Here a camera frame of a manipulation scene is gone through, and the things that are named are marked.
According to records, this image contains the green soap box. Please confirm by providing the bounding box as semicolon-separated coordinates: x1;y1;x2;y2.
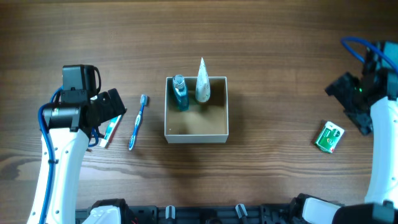
315;121;345;154

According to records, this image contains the blue mouthwash bottle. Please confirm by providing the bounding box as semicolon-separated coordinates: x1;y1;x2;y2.
172;75;189;111

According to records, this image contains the white lotion tube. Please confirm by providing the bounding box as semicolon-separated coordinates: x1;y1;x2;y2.
195;58;211;103

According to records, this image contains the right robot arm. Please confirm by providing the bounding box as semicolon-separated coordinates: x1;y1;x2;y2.
287;37;397;223

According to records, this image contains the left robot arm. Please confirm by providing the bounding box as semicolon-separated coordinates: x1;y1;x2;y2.
28;65;126;223

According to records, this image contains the teal red toothpaste tube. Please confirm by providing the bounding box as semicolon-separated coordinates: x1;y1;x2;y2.
99;115;123;148

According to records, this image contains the blue white toothbrush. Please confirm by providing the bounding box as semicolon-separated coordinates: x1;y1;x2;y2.
129;95;149;151

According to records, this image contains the white cardboard open box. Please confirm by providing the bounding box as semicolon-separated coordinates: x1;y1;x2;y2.
164;77;229;144

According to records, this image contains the left blue cable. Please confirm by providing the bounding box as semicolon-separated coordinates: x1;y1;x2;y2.
37;87;100;224

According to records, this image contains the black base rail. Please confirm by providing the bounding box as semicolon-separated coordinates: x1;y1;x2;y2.
74;203;296;224

